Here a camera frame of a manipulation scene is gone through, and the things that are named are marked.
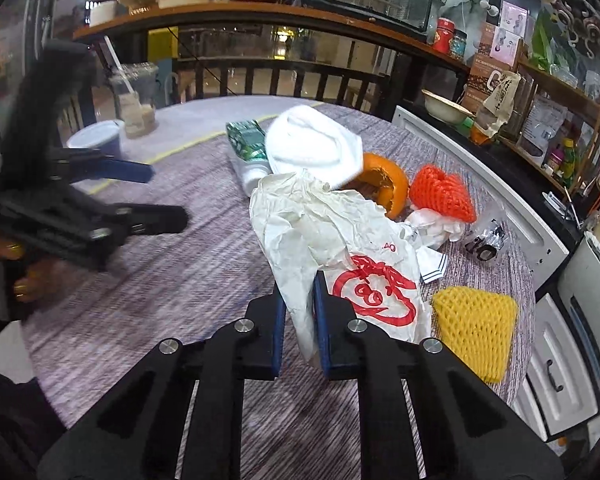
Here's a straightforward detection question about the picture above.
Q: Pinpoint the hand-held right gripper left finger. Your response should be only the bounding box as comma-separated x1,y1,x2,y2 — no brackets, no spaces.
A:
37,285,288,480

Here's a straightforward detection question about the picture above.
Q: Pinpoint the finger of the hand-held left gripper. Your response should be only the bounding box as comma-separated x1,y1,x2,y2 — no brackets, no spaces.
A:
50,146,155,185
87,203,189,241

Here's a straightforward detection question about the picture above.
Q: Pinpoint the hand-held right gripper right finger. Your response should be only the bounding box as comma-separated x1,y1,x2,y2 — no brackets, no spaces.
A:
312,271,566,480

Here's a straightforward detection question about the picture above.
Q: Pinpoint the white paper bag red print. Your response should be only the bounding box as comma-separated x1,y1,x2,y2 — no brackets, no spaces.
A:
250,170,433,363

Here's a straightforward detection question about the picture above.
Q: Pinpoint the green white packet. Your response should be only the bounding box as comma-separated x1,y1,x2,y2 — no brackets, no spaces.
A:
226,119,271,197

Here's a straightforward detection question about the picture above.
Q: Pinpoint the yellow foam fruit net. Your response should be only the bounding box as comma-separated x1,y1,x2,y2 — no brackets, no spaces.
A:
431,286,520,385

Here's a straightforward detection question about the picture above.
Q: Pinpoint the orange peel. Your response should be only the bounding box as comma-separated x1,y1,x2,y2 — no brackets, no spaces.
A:
350,152,411,220

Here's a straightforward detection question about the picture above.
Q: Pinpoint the person's left hand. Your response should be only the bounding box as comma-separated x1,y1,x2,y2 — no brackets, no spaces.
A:
0,230,55,306

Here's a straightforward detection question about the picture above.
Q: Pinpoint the white round container blue rim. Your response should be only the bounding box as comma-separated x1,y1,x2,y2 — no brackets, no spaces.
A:
67,120,123,161

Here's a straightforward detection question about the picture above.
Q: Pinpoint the clear plastic cup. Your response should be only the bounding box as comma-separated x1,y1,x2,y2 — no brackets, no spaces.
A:
108,62,159,139

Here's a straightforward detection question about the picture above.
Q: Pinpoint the white drinking straw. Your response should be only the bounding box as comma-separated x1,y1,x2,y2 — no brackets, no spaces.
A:
102,35,133,96

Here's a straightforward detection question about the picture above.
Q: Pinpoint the white striped paper wrapper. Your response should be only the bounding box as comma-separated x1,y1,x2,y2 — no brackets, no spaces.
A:
417,250,449,284

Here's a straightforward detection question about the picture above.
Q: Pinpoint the crumpled white tissue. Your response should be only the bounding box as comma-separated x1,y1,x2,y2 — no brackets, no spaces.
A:
402,207,466,251

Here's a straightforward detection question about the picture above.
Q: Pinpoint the white cup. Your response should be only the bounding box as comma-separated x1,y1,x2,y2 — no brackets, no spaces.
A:
87,1,116,27

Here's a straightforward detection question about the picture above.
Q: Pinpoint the dark wooden chair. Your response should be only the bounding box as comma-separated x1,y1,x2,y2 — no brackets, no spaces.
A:
177,57,388,111

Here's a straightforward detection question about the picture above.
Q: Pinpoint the orange foam fruit net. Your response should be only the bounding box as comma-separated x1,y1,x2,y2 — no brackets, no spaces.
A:
409,164,477,223

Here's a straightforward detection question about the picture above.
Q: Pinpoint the clear plastic wrapper black print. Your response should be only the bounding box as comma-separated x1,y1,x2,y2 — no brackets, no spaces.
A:
462,205,511,263

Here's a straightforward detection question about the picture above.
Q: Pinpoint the wooden counter shelf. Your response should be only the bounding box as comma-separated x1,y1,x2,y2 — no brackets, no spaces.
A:
72,0,471,76

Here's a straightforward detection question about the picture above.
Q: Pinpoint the long white drawer front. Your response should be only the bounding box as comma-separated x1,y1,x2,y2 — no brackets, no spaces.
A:
392,105,571,281

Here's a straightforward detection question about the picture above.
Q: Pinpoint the cream bowl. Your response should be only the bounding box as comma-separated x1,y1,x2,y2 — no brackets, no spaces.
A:
422,89,473,126

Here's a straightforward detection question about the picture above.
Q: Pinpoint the beige canvas bag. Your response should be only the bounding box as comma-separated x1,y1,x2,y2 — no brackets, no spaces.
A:
482,71,523,138

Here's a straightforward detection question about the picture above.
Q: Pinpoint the yellow green bottle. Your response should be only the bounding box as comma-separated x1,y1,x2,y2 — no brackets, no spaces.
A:
560,139,578,186

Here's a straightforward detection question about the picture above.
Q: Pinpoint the red tin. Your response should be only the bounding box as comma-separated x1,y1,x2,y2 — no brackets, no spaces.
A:
433,17,456,53

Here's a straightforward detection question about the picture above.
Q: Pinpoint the bamboo rack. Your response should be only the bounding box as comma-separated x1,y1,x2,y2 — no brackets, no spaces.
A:
500,55,600,196

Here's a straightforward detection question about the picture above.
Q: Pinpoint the white drawer black handle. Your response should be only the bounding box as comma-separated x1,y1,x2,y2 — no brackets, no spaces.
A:
526,292,600,438

